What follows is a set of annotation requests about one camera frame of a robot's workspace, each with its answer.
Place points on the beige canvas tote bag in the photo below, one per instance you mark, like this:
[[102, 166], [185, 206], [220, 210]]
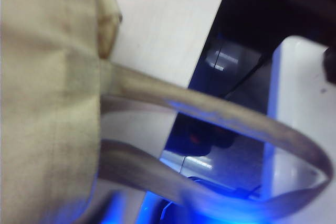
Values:
[[47, 90]]

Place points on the white rounded housing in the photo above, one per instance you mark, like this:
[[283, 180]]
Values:
[[294, 82]]

